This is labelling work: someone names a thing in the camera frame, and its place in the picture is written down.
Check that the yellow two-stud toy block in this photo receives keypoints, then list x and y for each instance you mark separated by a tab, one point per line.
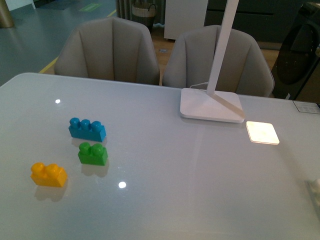
50	175

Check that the white studded base plate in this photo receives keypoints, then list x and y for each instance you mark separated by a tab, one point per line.
314	189

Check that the green two-stud toy block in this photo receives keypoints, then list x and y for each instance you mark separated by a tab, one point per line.
95	154

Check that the blue three-stud toy block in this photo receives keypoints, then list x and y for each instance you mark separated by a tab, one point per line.
86	130

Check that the white desk lamp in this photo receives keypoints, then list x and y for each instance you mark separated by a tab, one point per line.
213	105

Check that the left beige upholstered chair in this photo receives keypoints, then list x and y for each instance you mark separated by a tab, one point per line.
110	48

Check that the beige upholstered chair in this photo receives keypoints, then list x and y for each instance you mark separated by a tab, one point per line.
110	48
244	69

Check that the right beige upholstered chair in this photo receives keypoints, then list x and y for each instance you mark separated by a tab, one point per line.
244	69

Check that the white drawer cabinet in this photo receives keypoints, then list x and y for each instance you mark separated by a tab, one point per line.
182	16

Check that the label sticker on table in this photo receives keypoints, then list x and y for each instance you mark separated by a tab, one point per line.
307	107

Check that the dark grey sideboard counter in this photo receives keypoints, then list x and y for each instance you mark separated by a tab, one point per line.
268	21

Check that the black round-door appliance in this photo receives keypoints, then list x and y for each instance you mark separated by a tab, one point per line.
296	71

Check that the gold plant pot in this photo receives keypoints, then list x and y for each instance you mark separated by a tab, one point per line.
6	20

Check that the woven basket with handles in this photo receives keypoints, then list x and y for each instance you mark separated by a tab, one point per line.
144	13

